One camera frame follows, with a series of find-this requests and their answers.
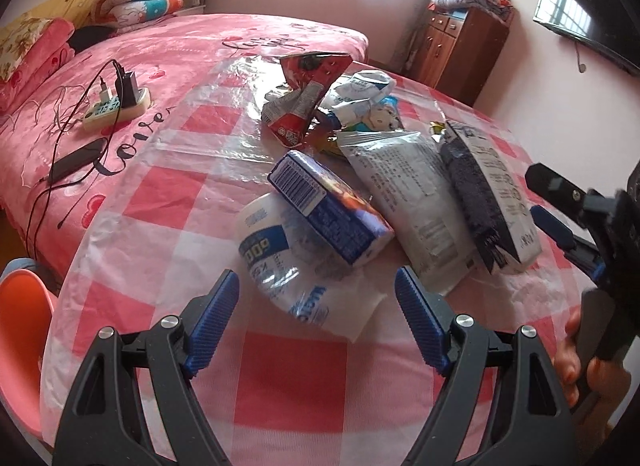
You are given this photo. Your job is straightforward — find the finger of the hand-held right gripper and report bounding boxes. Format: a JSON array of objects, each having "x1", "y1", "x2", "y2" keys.
[
  {"x1": 531, "y1": 206, "x2": 606, "y2": 281},
  {"x1": 525, "y1": 163, "x2": 608, "y2": 229}
]

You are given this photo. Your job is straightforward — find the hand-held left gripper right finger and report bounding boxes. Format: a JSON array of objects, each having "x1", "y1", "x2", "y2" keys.
[{"x1": 395, "y1": 266, "x2": 583, "y2": 466}]

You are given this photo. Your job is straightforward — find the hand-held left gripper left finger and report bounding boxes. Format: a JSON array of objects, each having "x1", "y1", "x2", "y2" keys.
[{"x1": 52, "y1": 269, "x2": 240, "y2": 466}]

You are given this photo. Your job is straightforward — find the black and white snack bag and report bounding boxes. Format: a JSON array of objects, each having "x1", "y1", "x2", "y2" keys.
[{"x1": 439, "y1": 120, "x2": 543, "y2": 275}]

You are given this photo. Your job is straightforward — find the white blue-print plastic wrapper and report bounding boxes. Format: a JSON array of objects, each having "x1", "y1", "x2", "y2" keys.
[{"x1": 235, "y1": 191, "x2": 386, "y2": 344}]

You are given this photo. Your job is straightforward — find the blue cartoon tissue packet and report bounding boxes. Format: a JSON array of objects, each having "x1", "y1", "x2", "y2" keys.
[{"x1": 267, "y1": 150, "x2": 396, "y2": 267}]

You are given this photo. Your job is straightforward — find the white silver pouch bag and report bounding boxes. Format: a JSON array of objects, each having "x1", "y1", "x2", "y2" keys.
[{"x1": 336, "y1": 128, "x2": 476, "y2": 297}]

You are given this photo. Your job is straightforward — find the small cartoon printed packet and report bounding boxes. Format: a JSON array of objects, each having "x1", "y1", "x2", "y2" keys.
[{"x1": 357, "y1": 97, "x2": 403, "y2": 133}]

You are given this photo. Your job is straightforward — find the orange plastic basin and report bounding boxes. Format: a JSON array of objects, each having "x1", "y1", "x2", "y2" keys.
[{"x1": 0, "y1": 268, "x2": 58, "y2": 439}]

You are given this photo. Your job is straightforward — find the yellow snack wrapper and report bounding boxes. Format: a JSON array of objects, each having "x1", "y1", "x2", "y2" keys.
[{"x1": 306, "y1": 118, "x2": 351, "y2": 159}]

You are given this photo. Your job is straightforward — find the white blue wrapper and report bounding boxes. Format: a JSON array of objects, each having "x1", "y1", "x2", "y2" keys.
[{"x1": 317, "y1": 70, "x2": 396, "y2": 124}]

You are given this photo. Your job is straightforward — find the red snack bag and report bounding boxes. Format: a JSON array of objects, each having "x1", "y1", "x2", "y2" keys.
[{"x1": 261, "y1": 52, "x2": 353, "y2": 149}]

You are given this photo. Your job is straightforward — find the person's right hand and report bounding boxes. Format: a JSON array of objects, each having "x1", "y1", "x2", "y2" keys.
[{"x1": 552, "y1": 308, "x2": 632, "y2": 422}]

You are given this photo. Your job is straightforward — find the brown wooden cabinet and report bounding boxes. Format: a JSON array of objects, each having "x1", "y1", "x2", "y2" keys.
[{"x1": 414, "y1": 3, "x2": 511, "y2": 106}]

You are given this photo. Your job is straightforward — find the black phone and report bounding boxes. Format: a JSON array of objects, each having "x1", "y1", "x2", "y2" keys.
[{"x1": 48, "y1": 140, "x2": 107, "y2": 181}]

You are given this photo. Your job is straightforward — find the beige power strip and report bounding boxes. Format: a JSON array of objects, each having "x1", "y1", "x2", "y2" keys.
[{"x1": 82, "y1": 87, "x2": 152, "y2": 133}]

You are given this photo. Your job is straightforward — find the black charger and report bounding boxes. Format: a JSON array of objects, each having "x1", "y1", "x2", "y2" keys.
[{"x1": 114, "y1": 70, "x2": 143, "y2": 107}]

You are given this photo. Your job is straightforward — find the pink bed blanket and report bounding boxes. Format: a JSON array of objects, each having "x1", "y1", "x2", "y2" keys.
[{"x1": 0, "y1": 13, "x2": 370, "y2": 257}]

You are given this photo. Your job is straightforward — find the dark cloth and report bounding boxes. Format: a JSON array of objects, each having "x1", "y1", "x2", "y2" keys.
[{"x1": 69, "y1": 24, "x2": 116, "y2": 52}]

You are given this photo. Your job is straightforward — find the pink folded blanket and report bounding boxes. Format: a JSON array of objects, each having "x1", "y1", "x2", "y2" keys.
[{"x1": 0, "y1": 18, "x2": 76, "y2": 111}]

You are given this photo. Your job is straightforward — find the floral pillow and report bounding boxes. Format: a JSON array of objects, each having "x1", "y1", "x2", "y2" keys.
[{"x1": 0, "y1": 16, "x2": 53, "y2": 81}]

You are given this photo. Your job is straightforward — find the wall-mounted television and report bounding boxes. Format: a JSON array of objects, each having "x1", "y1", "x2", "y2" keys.
[{"x1": 532, "y1": 0, "x2": 640, "y2": 77}]

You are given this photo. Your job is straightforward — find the black cable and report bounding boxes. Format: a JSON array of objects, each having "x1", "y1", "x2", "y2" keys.
[{"x1": 25, "y1": 60, "x2": 126, "y2": 267}]

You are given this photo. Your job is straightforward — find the thin white cable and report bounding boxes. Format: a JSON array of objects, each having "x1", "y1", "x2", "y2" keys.
[{"x1": 0, "y1": 86, "x2": 96, "y2": 139}]

